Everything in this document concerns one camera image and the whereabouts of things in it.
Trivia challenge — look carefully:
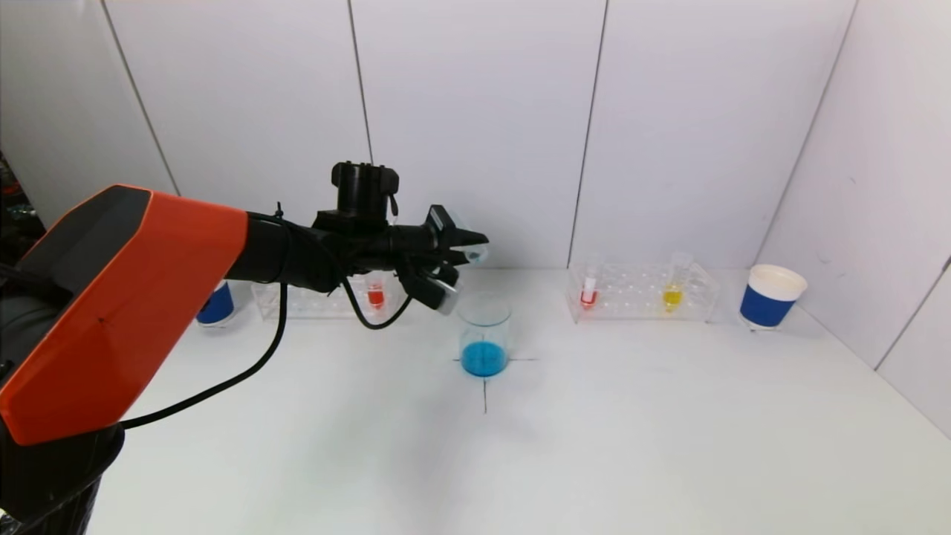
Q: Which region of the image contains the red pigment tube white label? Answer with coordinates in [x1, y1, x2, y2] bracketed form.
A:
[580, 255, 604, 311]

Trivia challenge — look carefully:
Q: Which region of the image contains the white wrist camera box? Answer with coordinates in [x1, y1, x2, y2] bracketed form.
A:
[435, 279, 463, 316]

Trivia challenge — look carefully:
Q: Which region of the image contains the clear conical plastic test tube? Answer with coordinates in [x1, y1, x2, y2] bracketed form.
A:
[444, 214, 492, 267]

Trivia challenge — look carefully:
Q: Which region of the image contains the blue white paper cup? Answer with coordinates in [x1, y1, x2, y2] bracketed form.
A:
[737, 265, 807, 331]
[195, 281, 237, 328]

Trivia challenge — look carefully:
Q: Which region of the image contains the clear glass beaker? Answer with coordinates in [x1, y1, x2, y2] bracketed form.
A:
[456, 295, 513, 379]

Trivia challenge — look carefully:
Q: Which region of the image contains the clear acrylic test tube rack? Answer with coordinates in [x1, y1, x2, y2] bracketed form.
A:
[564, 262, 719, 324]
[252, 276, 396, 322]

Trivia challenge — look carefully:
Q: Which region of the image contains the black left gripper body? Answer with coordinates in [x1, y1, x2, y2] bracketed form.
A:
[389, 204, 457, 262]

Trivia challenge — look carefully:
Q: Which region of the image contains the dark background equipment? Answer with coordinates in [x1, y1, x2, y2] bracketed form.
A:
[0, 149, 47, 257]

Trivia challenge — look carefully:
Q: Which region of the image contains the yellow pigment test tube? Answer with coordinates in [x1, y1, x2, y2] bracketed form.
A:
[661, 252, 692, 313]

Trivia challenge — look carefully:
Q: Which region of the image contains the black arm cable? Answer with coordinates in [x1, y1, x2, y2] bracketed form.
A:
[119, 282, 414, 432]

